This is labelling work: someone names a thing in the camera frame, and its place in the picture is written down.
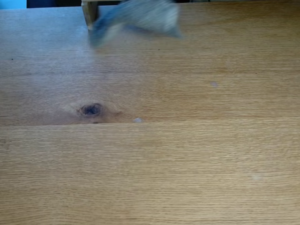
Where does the grey microfibre cloth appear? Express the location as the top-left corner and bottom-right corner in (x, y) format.
(89, 0), (183, 47)

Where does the light wooden stand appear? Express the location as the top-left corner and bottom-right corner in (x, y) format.
(81, 0), (122, 30)

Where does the dark background object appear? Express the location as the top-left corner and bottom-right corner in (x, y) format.
(26, 0), (82, 9)

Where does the light blue background object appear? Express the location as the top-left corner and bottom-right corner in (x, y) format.
(0, 0), (27, 10)

